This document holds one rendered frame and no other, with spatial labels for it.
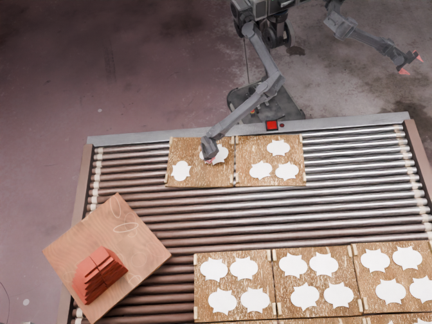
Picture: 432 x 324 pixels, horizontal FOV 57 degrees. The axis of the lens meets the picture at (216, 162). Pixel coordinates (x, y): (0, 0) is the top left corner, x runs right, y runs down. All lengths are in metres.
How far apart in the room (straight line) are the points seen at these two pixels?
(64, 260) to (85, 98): 2.30
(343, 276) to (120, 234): 1.19
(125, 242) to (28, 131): 2.32
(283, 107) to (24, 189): 2.40
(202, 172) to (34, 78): 2.75
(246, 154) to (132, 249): 0.88
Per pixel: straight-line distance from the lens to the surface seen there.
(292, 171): 2.39
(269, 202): 2.32
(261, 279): 2.16
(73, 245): 2.31
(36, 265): 3.59
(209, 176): 2.39
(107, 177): 2.56
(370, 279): 2.24
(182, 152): 2.50
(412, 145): 2.63
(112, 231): 2.26
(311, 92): 3.97
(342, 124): 2.65
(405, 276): 2.30
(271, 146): 2.47
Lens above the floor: 3.04
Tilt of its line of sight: 60 degrees down
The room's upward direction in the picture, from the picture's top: 10 degrees counter-clockwise
